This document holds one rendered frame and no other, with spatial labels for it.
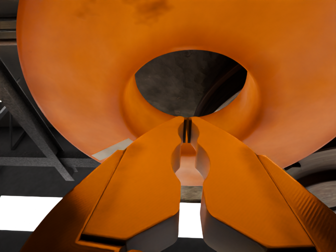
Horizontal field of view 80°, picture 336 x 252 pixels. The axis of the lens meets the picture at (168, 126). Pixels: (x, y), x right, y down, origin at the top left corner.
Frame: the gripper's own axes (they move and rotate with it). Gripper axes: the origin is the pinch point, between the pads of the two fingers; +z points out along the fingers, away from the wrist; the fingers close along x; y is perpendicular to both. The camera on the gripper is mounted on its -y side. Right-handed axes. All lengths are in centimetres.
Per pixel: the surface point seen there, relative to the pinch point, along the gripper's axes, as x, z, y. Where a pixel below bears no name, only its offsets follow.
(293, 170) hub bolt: 17.1, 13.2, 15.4
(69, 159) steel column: -277, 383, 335
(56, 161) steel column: -310, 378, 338
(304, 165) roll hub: 19.0, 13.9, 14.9
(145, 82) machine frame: -8.7, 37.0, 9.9
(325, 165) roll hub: 23.2, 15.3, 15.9
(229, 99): 7.8, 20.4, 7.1
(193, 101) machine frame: 3.4, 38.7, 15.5
